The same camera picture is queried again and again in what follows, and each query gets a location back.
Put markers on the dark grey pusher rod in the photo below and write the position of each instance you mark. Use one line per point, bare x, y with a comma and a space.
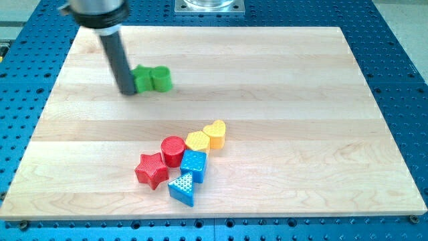
118, 62

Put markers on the red star block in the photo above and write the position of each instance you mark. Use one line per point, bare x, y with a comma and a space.
151, 170

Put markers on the wooden board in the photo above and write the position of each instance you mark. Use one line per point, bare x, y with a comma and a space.
304, 134

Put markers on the green cylinder block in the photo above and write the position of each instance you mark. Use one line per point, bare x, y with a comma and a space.
161, 79

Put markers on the blue perforated table plate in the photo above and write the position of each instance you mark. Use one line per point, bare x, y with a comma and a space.
34, 60

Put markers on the red cylinder block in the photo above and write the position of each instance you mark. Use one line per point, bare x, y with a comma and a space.
173, 148

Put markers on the yellow hexagon block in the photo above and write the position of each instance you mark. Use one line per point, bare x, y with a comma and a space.
198, 141

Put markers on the yellow heart block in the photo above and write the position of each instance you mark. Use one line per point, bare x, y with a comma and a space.
216, 132

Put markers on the blue cube block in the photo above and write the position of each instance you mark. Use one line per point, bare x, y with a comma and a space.
196, 163

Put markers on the blue triangle block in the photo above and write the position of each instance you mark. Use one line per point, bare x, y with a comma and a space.
182, 188

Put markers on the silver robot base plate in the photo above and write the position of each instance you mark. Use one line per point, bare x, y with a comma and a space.
191, 7

